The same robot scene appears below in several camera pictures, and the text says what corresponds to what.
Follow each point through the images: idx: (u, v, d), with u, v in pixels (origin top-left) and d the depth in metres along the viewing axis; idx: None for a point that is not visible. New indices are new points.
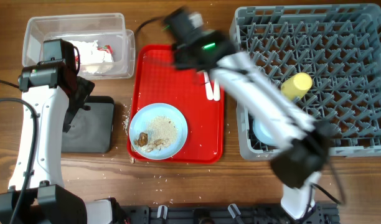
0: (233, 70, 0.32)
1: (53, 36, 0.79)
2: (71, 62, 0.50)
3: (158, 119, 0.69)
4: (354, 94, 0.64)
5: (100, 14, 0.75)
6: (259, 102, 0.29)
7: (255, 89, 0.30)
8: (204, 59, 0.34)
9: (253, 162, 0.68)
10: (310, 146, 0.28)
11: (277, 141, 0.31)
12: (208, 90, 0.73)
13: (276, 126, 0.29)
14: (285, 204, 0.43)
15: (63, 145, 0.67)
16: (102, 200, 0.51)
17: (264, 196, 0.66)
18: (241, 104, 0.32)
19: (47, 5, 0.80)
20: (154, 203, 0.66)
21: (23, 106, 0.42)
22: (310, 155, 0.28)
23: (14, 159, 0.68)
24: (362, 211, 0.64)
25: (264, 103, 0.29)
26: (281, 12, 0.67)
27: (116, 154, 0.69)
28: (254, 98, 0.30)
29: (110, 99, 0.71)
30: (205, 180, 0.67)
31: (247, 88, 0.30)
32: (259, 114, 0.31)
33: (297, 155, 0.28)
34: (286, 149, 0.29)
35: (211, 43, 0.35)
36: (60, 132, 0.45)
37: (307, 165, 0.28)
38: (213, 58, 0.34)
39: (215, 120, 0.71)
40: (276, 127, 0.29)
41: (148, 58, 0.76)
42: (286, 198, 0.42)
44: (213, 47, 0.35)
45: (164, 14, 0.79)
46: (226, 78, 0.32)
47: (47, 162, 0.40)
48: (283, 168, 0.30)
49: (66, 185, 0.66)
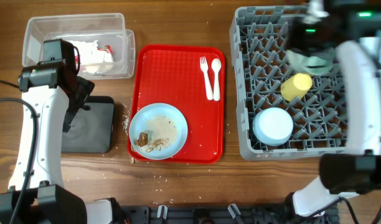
0: (365, 51, 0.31)
1: (53, 36, 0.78)
2: (71, 62, 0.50)
3: (158, 119, 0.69)
4: None
5: (100, 14, 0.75)
6: (369, 104, 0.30)
7: (375, 88, 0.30)
8: (347, 25, 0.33)
9: (253, 162, 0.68)
10: None
11: (351, 137, 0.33)
12: (208, 90, 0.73)
13: (365, 131, 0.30)
14: (299, 195, 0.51)
15: (63, 145, 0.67)
16: (102, 200, 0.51)
17: (264, 196, 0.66)
18: (350, 87, 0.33)
19: (47, 6, 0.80)
20: (154, 203, 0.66)
21: (24, 106, 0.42)
22: (373, 172, 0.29)
23: (14, 159, 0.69)
24: (362, 212, 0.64)
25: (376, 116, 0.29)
26: (281, 12, 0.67)
27: (116, 154, 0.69)
28: (368, 98, 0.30)
29: (110, 99, 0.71)
30: (205, 180, 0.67)
31: (368, 90, 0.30)
32: (357, 109, 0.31)
33: (362, 165, 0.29)
34: (358, 154, 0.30)
35: (366, 13, 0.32)
36: (60, 132, 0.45)
37: (362, 175, 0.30)
38: (355, 29, 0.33)
39: (215, 120, 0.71)
40: (365, 131, 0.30)
41: (148, 58, 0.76)
42: (304, 193, 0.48)
44: (369, 17, 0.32)
45: (164, 14, 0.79)
46: (355, 54, 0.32)
47: (47, 162, 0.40)
48: (341, 166, 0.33)
49: (66, 185, 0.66)
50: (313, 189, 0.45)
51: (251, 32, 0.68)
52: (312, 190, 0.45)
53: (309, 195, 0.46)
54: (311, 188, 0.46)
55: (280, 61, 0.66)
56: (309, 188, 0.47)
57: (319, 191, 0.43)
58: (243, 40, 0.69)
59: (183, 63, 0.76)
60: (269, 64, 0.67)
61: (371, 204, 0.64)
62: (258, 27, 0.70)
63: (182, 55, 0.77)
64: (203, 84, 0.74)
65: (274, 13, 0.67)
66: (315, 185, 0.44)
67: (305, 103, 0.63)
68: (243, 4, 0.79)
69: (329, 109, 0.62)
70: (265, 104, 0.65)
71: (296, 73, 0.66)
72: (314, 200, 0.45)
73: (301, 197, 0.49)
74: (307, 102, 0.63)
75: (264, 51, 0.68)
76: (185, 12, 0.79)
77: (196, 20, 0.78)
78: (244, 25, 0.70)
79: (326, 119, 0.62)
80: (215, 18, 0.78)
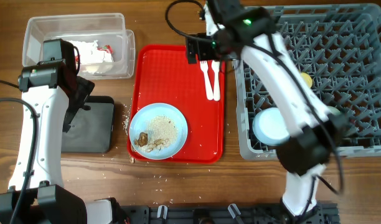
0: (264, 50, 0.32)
1: (53, 36, 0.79)
2: (71, 62, 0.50)
3: (158, 119, 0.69)
4: (354, 94, 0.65)
5: (99, 14, 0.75)
6: (286, 89, 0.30)
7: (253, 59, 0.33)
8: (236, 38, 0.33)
9: (253, 162, 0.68)
10: (324, 138, 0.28)
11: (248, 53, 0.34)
12: (208, 90, 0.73)
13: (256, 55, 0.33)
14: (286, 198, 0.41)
15: (63, 145, 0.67)
16: (102, 200, 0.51)
17: (264, 196, 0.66)
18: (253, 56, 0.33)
19: (47, 6, 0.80)
20: (154, 203, 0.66)
21: (23, 106, 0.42)
22: (318, 144, 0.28)
23: (14, 159, 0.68)
24: (362, 211, 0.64)
25: (293, 94, 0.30)
26: (281, 12, 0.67)
27: (116, 154, 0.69)
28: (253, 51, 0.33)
29: (110, 99, 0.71)
30: (205, 180, 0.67)
31: (275, 71, 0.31)
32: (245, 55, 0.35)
33: (307, 142, 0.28)
34: (296, 134, 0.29)
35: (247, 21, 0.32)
36: (60, 132, 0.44)
37: (311, 153, 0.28)
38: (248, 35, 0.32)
39: (215, 119, 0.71)
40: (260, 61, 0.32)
41: (148, 58, 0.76)
42: (287, 193, 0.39)
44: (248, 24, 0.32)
45: (164, 14, 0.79)
46: (256, 58, 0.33)
47: (47, 162, 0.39)
48: (287, 154, 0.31)
49: (66, 185, 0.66)
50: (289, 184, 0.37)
51: None
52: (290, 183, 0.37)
53: (290, 191, 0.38)
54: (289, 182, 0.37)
55: None
56: (287, 184, 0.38)
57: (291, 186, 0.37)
58: None
59: (183, 63, 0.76)
60: None
61: (371, 204, 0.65)
62: None
63: (182, 55, 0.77)
64: (203, 85, 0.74)
65: (274, 13, 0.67)
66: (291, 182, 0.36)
67: None
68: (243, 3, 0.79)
69: (326, 94, 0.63)
70: (265, 104, 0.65)
71: None
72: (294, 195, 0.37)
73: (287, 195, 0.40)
74: None
75: None
76: (185, 12, 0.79)
77: (196, 20, 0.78)
78: None
79: (320, 90, 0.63)
80: None
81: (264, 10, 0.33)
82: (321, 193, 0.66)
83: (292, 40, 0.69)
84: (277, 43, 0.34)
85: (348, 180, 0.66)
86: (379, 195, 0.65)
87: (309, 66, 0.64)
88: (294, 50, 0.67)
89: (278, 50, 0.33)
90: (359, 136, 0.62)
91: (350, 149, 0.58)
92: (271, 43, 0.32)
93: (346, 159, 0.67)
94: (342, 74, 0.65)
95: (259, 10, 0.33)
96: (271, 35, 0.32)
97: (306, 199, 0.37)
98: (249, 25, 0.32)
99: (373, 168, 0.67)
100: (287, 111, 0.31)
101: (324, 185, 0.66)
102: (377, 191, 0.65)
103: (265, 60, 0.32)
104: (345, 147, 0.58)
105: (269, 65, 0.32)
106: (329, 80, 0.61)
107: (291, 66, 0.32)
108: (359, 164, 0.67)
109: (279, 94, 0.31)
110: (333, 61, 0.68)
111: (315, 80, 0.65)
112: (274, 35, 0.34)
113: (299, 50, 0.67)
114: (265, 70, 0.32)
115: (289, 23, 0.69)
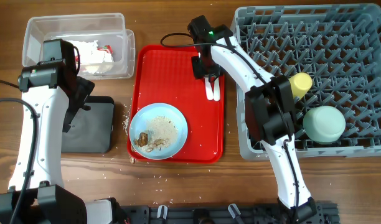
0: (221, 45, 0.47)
1: (53, 36, 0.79)
2: (71, 62, 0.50)
3: (158, 119, 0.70)
4: (354, 94, 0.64)
5: (99, 14, 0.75)
6: (239, 67, 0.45)
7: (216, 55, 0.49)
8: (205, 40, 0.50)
9: (253, 162, 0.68)
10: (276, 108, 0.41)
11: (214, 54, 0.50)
12: (208, 90, 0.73)
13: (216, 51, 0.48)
14: (281, 193, 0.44)
15: (63, 145, 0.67)
16: (102, 200, 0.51)
17: (264, 196, 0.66)
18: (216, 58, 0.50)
19: (47, 6, 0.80)
20: (154, 203, 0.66)
21: (23, 106, 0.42)
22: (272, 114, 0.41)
23: (14, 160, 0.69)
24: (362, 211, 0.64)
25: (244, 69, 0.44)
26: (281, 12, 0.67)
27: (116, 154, 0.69)
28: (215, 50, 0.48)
29: (110, 99, 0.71)
30: (205, 180, 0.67)
31: (231, 57, 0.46)
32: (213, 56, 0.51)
33: (260, 103, 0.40)
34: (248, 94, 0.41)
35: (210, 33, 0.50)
36: (60, 132, 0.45)
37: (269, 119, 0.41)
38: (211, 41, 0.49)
39: (215, 119, 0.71)
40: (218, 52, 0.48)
41: (148, 58, 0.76)
42: (279, 183, 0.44)
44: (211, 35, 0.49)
45: (164, 14, 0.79)
46: (218, 51, 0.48)
47: (47, 162, 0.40)
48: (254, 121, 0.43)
49: (66, 185, 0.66)
50: (276, 168, 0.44)
51: (251, 32, 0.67)
52: (276, 168, 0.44)
53: (278, 177, 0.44)
54: (274, 167, 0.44)
55: (280, 61, 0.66)
56: (274, 173, 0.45)
57: (277, 170, 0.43)
58: (243, 40, 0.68)
59: (183, 63, 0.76)
60: (269, 64, 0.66)
61: (371, 204, 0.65)
62: (258, 27, 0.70)
63: (182, 55, 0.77)
64: (203, 84, 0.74)
65: (274, 12, 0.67)
66: (276, 166, 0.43)
67: (305, 104, 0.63)
68: (243, 3, 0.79)
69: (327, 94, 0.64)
70: None
71: (296, 73, 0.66)
72: (281, 177, 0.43)
73: (281, 188, 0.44)
74: (306, 102, 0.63)
75: (264, 50, 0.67)
76: (185, 12, 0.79)
77: None
78: (244, 25, 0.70)
79: (320, 89, 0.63)
80: (215, 18, 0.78)
81: (224, 26, 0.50)
82: (321, 193, 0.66)
83: (292, 40, 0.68)
84: (231, 40, 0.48)
85: (348, 180, 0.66)
86: (378, 195, 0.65)
87: (309, 66, 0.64)
88: (294, 50, 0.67)
89: (233, 43, 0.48)
90: (359, 136, 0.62)
91: (350, 149, 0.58)
92: (227, 41, 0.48)
93: (346, 159, 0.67)
94: (342, 74, 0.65)
95: (220, 27, 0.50)
96: (227, 37, 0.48)
97: (293, 183, 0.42)
98: (212, 35, 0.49)
99: (373, 168, 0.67)
100: (242, 82, 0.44)
101: (324, 185, 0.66)
102: (376, 191, 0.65)
103: (225, 52, 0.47)
104: (345, 147, 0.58)
105: (226, 53, 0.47)
106: (329, 80, 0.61)
107: (242, 53, 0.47)
108: (359, 165, 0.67)
109: (235, 72, 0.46)
110: (333, 61, 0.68)
111: (315, 80, 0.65)
112: (230, 36, 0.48)
113: (299, 50, 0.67)
114: (224, 58, 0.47)
115: (289, 23, 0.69)
